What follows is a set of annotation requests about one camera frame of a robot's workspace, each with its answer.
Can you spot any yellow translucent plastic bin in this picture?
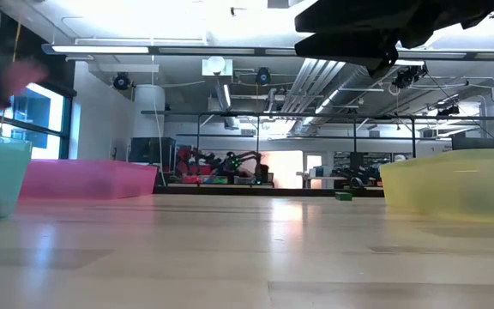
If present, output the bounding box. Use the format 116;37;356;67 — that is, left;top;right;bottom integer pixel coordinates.
378;147;494;225

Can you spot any black cabinet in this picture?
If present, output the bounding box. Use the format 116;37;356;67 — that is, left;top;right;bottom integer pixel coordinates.
128;136;178;165

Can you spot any black overhead light bar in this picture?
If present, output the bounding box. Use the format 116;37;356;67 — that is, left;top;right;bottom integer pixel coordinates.
40;41;494;62

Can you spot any white ceiling box lamp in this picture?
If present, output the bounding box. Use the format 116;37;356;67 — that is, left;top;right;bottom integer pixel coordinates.
201;55;234;78

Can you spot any black blue cable reel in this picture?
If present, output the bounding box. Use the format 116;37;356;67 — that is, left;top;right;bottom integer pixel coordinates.
255;66;273;87
112;71;132;92

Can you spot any pink wooden block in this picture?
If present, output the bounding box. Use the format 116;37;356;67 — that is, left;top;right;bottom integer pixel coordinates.
0;59;49;124

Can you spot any black background rig frame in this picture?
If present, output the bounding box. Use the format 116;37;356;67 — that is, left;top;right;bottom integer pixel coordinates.
141;109;494;162

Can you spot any pink translucent plastic bin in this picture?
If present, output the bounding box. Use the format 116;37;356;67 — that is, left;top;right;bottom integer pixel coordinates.
18;159;160;201

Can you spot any large window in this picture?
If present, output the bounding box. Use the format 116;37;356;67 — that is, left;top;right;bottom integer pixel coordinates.
0;81;75;161

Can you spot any silver ventilation duct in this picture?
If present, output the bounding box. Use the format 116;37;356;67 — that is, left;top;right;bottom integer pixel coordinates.
279;58;402;134

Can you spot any black flat screen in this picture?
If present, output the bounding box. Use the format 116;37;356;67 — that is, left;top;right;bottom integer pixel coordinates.
451;136;494;156

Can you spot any black ceiling spotlight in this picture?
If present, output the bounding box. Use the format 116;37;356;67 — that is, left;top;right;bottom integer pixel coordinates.
391;64;429;90
436;101;461;118

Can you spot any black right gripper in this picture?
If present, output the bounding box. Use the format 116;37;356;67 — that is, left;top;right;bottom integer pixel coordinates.
294;0;494;80

